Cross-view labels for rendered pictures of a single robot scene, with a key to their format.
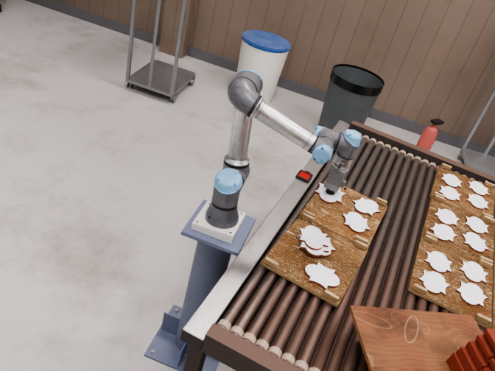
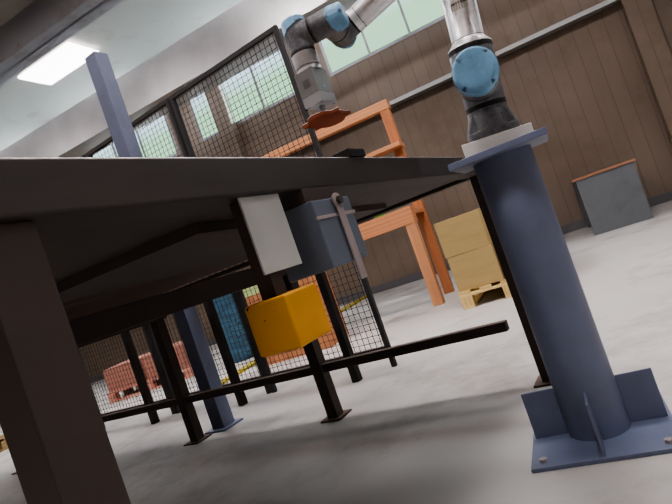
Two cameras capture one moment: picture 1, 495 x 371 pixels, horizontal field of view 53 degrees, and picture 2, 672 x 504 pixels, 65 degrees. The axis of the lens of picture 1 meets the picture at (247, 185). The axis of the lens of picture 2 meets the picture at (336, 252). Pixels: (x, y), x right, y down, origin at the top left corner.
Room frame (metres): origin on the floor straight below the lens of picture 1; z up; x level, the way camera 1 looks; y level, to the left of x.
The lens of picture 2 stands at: (3.37, -0.07, 0.72)
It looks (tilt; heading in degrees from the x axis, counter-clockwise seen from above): 1 degrees up; 195
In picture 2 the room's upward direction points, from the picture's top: 19 degrees counter-clockwise
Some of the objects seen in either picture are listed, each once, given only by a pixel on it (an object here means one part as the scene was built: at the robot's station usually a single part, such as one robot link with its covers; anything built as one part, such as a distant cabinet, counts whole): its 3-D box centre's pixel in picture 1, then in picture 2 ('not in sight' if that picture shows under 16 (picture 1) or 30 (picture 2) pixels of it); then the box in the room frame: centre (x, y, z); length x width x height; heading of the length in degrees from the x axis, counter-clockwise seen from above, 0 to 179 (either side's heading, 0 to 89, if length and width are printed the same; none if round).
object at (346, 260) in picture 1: (317, 257); not in sight; (1.63, -0.37, 0.93); 0.41 x 0.35 x 0.02; 160
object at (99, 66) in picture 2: not in sight; (159, 240); (0.49, -1.84, 1.20); 0.17 x 0.17 x 2.40; 74
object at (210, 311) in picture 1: (292, 197); (379, 174); (2.07, -0.24, 0.89); 2.08 x 0.09 x 0.06; 164
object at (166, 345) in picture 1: (203, 289); (549, 289); (1.73, 0.07, 0.44); 0.38 x 0.38 x 0.87; 82
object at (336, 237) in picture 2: not in sight; (323, 239); (2.44, -0.33, 0.77); 0.14 x 0.11 x 0.18; 164
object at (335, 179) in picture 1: (339, 176); (312, 89); (1.83, -0.37, 1.22); 0.10 x 0.09 x 0.16; 72
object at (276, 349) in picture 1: (342, 218); not in sight; (2.00, -0.50, 0.90); 1.95 x 0.05 x 0.05; 164
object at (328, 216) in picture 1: (345, 210); not in sight; (2.02, -0.50, 0.93); 0.41 x 0.35 x 0.02; 162
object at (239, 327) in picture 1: (314, 205); not in sight; (2.04, -0.36, 0.90); 1.95 x 0.05 x 0.05; 164
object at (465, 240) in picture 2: not in sight; (505, 243); (-1.55, 0.14, 0.37); 1.26 x 0.90 x 0.74; 164
